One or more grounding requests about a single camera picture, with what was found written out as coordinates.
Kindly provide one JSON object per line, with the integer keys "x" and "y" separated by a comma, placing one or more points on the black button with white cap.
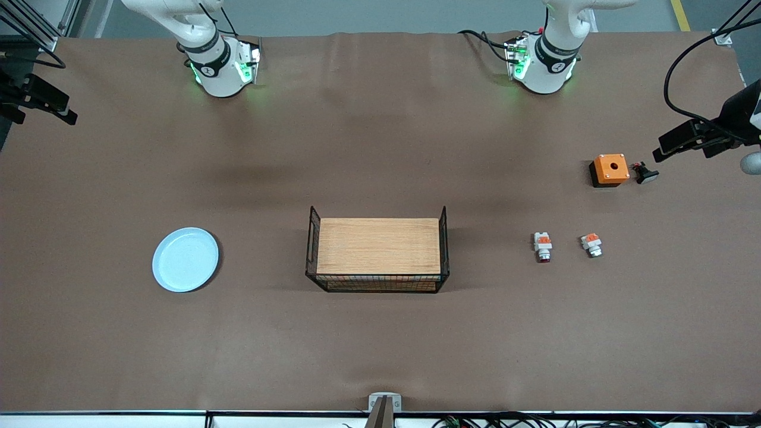
{"x": 646, "y": 174}

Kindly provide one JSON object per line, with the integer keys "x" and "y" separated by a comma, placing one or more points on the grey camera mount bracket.
{"x": 383, "y": 416}

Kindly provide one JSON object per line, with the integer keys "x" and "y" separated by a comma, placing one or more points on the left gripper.
{"x": 735, "y": 117}

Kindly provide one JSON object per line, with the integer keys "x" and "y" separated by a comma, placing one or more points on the brown table cover sheet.
{"x": 380, "y": 345}

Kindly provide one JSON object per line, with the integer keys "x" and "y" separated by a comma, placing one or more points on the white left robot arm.
{"x": 544, "y": 74}

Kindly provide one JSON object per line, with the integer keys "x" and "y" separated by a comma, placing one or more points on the orange button box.
{"x": 610, "y": 168}

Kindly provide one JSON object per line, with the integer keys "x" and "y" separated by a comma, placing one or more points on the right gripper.
{"x": 13, "y": 90}

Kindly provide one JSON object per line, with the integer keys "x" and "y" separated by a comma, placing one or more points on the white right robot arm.
{"x": 217, "y": 77}

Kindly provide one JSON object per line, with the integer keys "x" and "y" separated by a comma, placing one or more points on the light blue round plate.
{"x": 185, "y": 260}

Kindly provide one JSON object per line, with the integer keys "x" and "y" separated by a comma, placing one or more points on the red push button switch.
{"x": 542, "y": 244}

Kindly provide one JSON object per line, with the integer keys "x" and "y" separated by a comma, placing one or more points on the aluminium frame profile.
{"x": 51, "y": 43}
{"x": 723, "y": 38}

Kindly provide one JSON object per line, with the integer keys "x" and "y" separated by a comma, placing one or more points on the wooden board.
{"x": 379, "y": 246}

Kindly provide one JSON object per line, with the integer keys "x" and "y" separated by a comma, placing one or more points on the silver push button switch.
{"x": 591, "y": 244}

